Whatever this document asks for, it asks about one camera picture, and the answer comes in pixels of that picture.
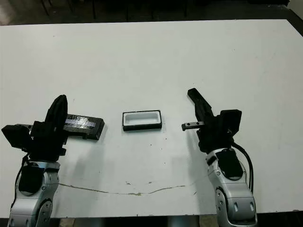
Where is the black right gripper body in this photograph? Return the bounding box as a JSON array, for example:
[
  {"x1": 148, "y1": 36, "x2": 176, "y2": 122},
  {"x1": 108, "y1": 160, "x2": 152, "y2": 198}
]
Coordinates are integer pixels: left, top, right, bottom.
[{"x1": 181, "y1": 115, "x2": 235, "y2": 154}]

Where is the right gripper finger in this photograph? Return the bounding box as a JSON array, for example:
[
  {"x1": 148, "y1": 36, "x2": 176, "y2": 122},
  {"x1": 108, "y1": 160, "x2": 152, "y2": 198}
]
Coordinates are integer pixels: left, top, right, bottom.
[
  {"x1": 193, "y1": 100, "x2": 205, "y2": 119},
  {"x1": 198, "y1": 95, "x2": 215, "y2": 118}
]

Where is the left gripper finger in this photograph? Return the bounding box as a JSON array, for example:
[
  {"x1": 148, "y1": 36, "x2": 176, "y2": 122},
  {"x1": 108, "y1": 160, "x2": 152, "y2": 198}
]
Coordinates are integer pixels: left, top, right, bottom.
[
  {"x1": 58, "y1": 94, "x2": 69, "y2": 133},
  {"x1": 45, "y1": 94, "x2": 64, "y2": 133}
]

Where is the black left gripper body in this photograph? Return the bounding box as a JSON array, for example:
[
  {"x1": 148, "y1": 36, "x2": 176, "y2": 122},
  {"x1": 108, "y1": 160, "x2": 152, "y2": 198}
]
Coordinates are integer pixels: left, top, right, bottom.
[{"x1": 22, "y1": 119, "x2": 86, "y2": 163}]

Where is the black phone-like camera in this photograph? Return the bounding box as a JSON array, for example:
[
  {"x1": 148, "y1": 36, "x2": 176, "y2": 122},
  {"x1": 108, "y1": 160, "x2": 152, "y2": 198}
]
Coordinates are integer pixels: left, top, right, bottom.
[{"x1": 187, "y1": 87, "x2": 203, "y2": 103}]

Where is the black box lid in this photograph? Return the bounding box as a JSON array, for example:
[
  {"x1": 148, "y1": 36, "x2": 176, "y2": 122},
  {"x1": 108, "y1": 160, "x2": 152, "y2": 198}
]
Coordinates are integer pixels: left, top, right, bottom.
[{"x1": 62, "y1": 114, "x2": 107, "y2": 142}]

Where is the black box base white insert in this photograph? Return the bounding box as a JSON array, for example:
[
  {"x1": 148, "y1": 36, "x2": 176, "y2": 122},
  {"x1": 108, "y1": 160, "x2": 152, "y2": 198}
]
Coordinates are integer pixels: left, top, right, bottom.
[{"x1": 122, "y1": 109, "x2": 163, "y2": 132}]

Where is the grey right robot leg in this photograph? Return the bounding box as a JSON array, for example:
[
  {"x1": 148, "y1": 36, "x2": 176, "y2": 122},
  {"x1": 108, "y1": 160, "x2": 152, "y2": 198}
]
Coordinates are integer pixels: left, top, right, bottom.
[{"x1": 169, "y1": 210, "x2": 199, "y2": 227}]

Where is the grey robot leg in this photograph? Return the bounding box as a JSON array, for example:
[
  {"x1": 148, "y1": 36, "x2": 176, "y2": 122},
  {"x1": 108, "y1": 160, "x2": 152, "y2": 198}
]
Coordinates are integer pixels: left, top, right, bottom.
[
  {"x1": 169, "y1": 210, "x2": 199, "y2": 227},
  {"x1": 89, "y1": 214, "x2": 105, "y2": 227}
]

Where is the grey left robot leg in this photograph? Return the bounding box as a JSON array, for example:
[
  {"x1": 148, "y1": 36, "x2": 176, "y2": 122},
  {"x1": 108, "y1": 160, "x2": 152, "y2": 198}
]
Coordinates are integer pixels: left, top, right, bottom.
[{"x1": 89, "y1": 214, "x2": 105, "y2": 227}]

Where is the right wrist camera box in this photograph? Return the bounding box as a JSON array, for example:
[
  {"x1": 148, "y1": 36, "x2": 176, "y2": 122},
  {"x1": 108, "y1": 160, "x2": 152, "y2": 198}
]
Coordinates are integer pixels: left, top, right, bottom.
[{"x1": 220, "y1": 109, "x2": 242, "y2": 137}]

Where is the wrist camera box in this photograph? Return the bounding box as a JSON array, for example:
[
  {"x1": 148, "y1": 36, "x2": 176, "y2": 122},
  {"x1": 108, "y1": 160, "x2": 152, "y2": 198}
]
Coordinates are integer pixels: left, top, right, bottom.
[
  {"x1": 220, "y1": 109, "x2": 242, "y2": 137},
  {"x1": 1, "y1": 124, "x2": 34, "y2": 152}
]

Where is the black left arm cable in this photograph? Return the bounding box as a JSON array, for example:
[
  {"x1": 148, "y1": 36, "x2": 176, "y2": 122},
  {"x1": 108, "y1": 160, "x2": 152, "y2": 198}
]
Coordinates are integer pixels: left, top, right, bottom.
[{"x1": 14, "y1": 152, "x2": 30, "y2": 197}]

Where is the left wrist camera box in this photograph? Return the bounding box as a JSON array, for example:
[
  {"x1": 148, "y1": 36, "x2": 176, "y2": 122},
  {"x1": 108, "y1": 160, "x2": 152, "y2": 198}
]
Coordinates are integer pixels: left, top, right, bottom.
[{"x1": 1, "y1": 124, "x2": 34, "y2": 152}]

